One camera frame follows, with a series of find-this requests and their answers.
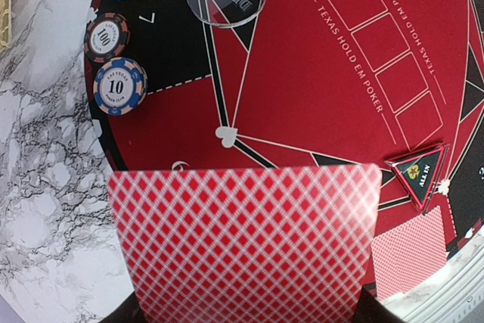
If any round red black poker mat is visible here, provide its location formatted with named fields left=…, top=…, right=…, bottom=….
left=88, top=0, right=483, bottom=255

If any red playing card deck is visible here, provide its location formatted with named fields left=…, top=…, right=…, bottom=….
left=107, top=164, right=382, bottom=322

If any woven bamboo tray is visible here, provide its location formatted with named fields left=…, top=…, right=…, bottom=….
left=0, top=0, right=17, bottom=51

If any aluminium front rail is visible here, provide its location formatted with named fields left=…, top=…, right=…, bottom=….
left=383, top=229, right=483, bottom=322

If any blue green chip stack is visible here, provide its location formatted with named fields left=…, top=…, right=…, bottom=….
left=84, top=12, right=130, bottom=64

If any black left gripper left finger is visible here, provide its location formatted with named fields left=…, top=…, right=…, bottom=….
left=100, top=293, right=146, bottom=323

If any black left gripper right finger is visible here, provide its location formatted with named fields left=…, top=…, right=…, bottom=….
left=355, top=288, right=404, bottom=323

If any black triangular button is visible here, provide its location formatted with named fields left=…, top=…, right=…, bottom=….
left=385, top=142, right=449, bottom=214

